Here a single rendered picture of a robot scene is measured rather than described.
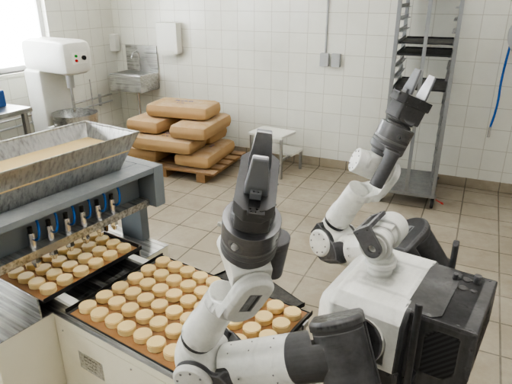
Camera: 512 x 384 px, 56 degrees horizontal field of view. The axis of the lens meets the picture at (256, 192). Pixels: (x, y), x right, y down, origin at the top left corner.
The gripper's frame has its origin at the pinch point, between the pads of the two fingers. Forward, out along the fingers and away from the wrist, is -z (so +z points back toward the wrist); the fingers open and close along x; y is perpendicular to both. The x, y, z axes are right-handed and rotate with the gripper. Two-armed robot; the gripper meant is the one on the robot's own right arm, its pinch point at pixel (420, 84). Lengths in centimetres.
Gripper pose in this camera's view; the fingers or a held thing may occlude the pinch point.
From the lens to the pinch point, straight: 125.7
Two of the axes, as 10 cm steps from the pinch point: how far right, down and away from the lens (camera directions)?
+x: -8.2, -1.8, -5.4
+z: -3.9, 8.7, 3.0
